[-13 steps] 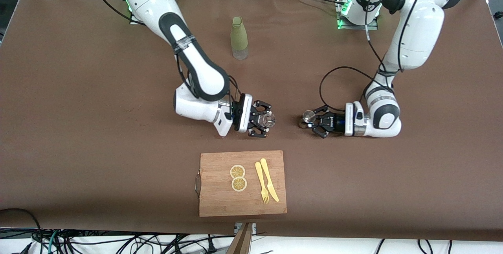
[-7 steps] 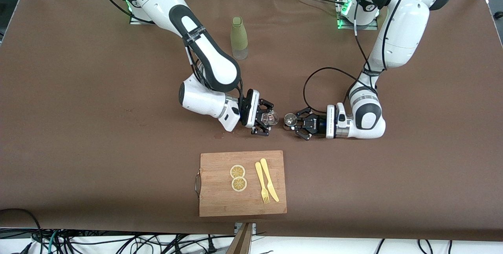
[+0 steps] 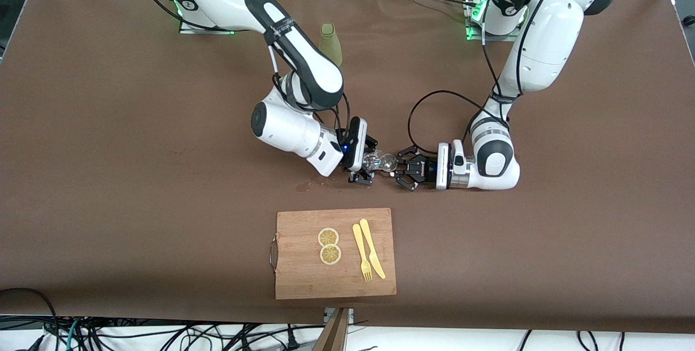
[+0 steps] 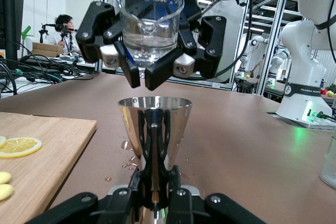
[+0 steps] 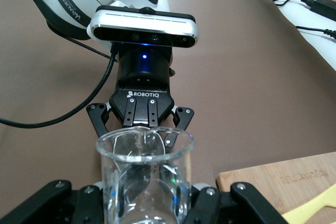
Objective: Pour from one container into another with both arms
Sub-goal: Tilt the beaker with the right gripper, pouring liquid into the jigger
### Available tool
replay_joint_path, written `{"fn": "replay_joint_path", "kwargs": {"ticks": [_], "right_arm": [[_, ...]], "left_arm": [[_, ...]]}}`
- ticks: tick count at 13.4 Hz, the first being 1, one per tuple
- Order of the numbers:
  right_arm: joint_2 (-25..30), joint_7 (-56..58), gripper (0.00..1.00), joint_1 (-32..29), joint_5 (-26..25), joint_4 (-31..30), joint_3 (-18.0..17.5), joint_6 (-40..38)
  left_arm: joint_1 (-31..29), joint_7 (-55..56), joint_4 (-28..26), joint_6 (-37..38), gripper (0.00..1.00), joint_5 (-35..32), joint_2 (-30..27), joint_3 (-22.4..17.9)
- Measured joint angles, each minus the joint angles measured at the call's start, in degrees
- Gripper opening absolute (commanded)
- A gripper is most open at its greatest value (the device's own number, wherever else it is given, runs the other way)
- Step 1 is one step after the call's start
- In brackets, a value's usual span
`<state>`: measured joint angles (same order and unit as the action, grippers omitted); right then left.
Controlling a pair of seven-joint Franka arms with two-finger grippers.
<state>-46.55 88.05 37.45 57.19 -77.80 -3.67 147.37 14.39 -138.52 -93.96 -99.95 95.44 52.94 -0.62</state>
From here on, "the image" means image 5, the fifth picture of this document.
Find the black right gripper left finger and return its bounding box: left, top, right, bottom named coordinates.
left=0, top=179, right=106, bottom=224

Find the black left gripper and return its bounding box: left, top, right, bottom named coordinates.
left=86, top=45, right=196, bottom=148

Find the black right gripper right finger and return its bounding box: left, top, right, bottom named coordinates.
left=187, top=182, right=289, bottom=224

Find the clear glass measuring cup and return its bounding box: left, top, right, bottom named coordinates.
left=95, top=125, right=196, bottom=224

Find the wooden cutting board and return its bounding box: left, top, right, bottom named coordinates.
left=216, top=152, right=336, bottom=224

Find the yellow plastic knife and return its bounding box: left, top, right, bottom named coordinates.
left=282, top=185, right=336, bottom=224

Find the black power adapter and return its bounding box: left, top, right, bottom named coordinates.
left=301, top=0, right=336, bottom=22

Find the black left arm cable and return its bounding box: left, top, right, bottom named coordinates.
left=0, top=37, right=119, bottom=128

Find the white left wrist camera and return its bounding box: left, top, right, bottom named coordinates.
left=86, top=6, right=200, bottom=49

